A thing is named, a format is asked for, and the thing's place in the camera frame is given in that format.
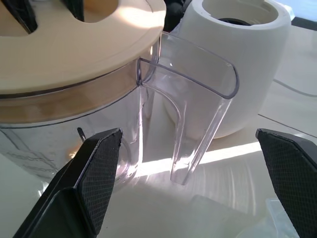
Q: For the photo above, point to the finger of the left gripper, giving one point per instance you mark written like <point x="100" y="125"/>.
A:
<point x="22" y="15"/>
<point x="74" y="10"/>

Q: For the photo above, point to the white blender base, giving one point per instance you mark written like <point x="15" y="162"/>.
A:
<point x="247" y="62"/>

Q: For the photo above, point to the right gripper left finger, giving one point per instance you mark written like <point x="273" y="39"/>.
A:
<point x="74" y="198"/>

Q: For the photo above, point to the beige blender lid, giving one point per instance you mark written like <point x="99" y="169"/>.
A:
<point x="74" y="49"/>

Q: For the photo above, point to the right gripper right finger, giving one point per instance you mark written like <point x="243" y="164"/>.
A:
<point x="297" y="173"/>

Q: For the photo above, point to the clear blender jar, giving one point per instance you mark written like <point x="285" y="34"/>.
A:
<point x="198" y="74"/>

